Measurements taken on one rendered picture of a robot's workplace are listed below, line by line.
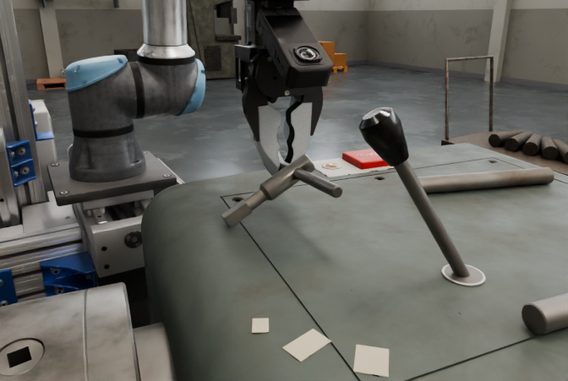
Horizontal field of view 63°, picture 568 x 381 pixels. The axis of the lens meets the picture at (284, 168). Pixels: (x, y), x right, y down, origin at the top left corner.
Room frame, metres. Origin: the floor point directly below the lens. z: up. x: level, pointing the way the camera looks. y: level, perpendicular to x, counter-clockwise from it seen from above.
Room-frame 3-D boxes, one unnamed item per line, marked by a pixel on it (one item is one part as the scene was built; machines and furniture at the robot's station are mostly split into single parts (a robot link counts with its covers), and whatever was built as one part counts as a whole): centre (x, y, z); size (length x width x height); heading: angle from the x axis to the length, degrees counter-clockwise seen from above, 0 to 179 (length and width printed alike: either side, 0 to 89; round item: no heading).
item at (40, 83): (10.17, 4.74, 0.17); 1.19 x 0.83 x 0.33; 120
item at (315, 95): (0.53, -0.02, 1.38); 0.05 x 0.02 x 0.09; 112
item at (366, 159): (0.69, -0.13, 1.26); 0.06 x 0.06 x 0.02; 22
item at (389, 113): (0.36, -0.08, 1.38); 0.04 x 0.03 x 0.05; 112
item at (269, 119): (0.54, 0.03, 1.33); 0.06 x 0.03 x 0.09; 22
